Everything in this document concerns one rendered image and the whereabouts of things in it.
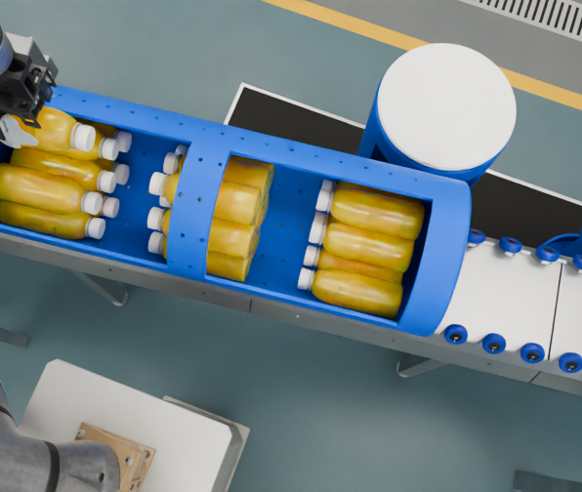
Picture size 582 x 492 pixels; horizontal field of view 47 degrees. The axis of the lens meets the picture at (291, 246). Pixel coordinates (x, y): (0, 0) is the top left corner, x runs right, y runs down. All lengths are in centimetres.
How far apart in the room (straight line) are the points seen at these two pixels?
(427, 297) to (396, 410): 121
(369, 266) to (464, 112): 37
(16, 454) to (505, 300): 94
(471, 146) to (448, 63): 18
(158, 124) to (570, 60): 198
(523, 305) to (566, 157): 129
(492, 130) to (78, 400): 91
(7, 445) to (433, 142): 91
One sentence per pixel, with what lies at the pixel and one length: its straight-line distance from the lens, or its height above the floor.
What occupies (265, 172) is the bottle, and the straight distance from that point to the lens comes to 119.
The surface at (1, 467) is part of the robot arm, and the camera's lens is 93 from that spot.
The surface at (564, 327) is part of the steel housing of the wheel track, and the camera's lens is 145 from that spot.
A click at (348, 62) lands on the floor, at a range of 261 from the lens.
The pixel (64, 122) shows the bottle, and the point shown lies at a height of 130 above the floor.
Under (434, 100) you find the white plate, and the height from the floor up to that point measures 104.
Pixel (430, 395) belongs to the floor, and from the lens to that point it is 231.
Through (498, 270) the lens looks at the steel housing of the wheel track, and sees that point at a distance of 143.
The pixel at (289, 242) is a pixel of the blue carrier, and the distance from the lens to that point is 134.
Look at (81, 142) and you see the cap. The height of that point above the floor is 129.
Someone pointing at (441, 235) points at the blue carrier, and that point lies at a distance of 109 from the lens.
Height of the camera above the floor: 225
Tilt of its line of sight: 75 degrees down
